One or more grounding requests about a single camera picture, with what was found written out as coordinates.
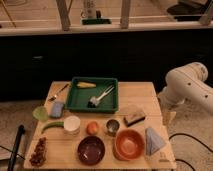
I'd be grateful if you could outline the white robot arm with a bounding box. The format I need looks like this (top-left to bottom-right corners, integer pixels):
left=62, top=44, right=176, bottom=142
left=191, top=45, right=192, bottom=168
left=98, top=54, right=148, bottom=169
left=158, top=62, right=213, bottom=115

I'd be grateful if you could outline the small metal cup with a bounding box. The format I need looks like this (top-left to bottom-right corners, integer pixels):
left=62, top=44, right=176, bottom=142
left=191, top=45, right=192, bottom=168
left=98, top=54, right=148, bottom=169
left=106, top=119, right=120, bottom=136

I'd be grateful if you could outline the white paper cup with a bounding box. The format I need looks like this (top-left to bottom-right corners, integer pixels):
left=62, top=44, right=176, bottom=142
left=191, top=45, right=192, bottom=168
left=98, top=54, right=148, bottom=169
left=64, top=116, right=81, bottom=134

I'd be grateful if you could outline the light green plastic cup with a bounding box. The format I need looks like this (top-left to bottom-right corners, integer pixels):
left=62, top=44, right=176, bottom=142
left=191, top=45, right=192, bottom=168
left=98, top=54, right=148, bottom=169
left=33, top=106, right=48, bottom=122

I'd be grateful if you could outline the white dish brush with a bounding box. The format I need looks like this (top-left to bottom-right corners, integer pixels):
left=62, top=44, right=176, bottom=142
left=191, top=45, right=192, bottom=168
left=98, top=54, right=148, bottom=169
left=88, top=85, right=114, bottom=108

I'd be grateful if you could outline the yellow corn cob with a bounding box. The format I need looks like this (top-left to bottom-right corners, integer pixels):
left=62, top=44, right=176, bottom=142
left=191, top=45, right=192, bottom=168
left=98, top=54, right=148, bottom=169
left=77, top=82, right=96, bottom=88

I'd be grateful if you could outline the green plastic tray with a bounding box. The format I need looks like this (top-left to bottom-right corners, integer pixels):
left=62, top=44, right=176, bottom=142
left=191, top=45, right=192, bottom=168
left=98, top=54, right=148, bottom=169
left=65, top=77, right=118, bottom=113

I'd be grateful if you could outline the orange fruit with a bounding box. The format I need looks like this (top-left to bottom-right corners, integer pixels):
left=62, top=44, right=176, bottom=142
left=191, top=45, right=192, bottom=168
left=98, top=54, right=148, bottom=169
left=86, top=121, right=99, bottom=135

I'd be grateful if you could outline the blue sponge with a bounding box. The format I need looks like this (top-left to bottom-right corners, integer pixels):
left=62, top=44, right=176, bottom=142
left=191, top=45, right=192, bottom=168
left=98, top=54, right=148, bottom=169
left=50, top=101, right=64, bottom=118

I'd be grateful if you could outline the orange bowl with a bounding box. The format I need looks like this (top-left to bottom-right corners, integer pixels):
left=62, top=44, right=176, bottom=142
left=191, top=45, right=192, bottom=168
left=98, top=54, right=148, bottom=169
left=113, top=129, right=145, bottom=161

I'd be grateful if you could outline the dark purple bowl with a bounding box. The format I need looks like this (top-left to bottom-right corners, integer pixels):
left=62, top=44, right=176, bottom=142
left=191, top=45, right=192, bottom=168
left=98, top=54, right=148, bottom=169
left=77, top=136, right=105, bottom=165

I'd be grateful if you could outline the white bottle on green base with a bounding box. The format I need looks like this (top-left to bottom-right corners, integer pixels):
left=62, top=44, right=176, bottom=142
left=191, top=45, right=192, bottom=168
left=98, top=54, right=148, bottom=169
left=81, top=0, right=111, bottom=25

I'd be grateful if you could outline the blue folded cloth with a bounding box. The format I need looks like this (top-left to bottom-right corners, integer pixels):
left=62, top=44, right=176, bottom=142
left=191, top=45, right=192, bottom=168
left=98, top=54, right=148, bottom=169
left=145, top=127, right=166, bottom=156

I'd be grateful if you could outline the black pole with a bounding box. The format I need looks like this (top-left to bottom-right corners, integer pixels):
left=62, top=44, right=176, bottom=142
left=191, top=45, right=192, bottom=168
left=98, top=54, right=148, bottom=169
left=7, top=125, right=25, bottom=171

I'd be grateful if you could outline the brown grape bunch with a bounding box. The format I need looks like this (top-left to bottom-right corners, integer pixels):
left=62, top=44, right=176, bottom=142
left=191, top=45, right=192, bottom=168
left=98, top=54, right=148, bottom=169
left=30, top=137, right=46, bottom=167

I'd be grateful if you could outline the black cable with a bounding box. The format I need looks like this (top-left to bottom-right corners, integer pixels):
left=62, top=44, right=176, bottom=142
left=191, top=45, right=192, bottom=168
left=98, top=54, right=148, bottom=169
left=168, top=132, right=213, bottom=171

